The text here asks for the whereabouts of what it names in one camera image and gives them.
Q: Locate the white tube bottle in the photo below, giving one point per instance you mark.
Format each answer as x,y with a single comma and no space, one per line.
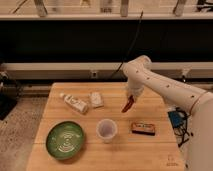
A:
75,103

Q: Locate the white ceramic cup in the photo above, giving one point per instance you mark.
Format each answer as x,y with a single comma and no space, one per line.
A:
106,130

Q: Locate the white folded packet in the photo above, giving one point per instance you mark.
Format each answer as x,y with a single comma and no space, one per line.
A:
96,100

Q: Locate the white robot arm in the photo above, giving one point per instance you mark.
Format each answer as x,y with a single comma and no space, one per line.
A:
193,100

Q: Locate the blue object beside table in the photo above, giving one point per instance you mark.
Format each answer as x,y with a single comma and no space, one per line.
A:
176,119

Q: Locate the wooden table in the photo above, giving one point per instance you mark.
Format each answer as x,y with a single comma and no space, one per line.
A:
128,151

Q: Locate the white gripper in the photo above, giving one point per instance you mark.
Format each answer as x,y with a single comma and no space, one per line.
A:
133,91

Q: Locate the green ceramic bowl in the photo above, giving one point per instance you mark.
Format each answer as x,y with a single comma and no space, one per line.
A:
65,140

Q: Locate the red chili pepper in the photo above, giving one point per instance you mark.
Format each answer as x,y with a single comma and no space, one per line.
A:
128,105

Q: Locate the brown orange box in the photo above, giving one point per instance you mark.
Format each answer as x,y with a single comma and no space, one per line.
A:
142,128

